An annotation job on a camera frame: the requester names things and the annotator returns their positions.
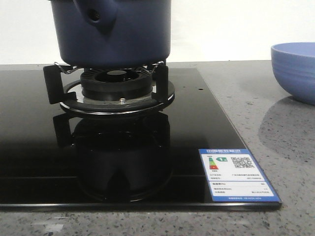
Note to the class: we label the dark blue cooking pot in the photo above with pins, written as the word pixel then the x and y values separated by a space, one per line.
pixel 112 33

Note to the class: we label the black gas burner head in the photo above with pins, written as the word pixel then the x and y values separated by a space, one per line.
pixel 111 85

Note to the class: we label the black metal pot support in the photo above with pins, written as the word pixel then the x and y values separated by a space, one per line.
pixel 71 98

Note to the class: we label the black glass gas cooktop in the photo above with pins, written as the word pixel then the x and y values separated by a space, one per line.
pixel 51 160

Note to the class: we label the light blue plastic bowl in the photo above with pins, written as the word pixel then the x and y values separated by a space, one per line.
pixel 293 66

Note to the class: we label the blue energy efficiency label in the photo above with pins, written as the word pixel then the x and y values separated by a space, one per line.
pixel 233 175

